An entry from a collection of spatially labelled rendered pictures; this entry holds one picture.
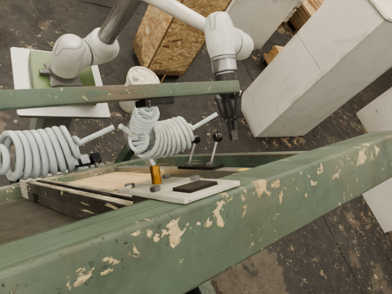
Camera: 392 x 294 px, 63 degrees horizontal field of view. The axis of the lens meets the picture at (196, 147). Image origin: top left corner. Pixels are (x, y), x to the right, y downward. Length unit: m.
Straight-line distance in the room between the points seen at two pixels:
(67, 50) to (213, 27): 0.92
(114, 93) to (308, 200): 0.36
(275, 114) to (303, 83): 0.44
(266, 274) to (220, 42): 2.32
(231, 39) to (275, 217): 0.77
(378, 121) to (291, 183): 5.39
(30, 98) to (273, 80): 3.31
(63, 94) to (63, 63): 1.48
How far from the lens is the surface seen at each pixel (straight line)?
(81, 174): 1.59
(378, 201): 4.66
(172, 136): 0.52
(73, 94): 0.41
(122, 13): 1.74
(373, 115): 5.93
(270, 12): 4.73
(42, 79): 2.01
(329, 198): 0.63
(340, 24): 3.24
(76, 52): 1.85
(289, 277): 3.23
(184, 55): 3.41
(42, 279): 0.33
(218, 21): 1.16
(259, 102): 3.71
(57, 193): 0.99
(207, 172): 1.06
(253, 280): 2.95
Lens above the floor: 2.28
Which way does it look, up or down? 45 degrees down
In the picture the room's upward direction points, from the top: 42 degrees clockwise
